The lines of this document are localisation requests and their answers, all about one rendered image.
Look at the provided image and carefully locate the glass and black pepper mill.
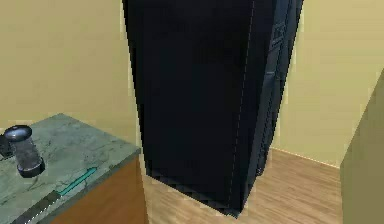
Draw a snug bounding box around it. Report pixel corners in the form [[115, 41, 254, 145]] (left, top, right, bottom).
[[3, 124, 46, 179]]

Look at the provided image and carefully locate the teal handled black spatula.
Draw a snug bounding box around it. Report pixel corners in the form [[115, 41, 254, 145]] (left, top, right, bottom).
[[10, 166, 98, 224]]

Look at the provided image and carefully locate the black fridge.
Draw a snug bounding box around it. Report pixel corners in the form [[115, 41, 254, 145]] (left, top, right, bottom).
[[121, 0, 305, 219]]

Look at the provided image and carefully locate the wooden counter with marble top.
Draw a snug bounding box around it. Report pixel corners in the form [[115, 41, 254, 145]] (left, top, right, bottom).
[[0, 112, 150, 224]]

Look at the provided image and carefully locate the black object on counter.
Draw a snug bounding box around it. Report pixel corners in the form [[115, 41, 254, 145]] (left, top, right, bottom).
[[0, 133, 15, 160]]

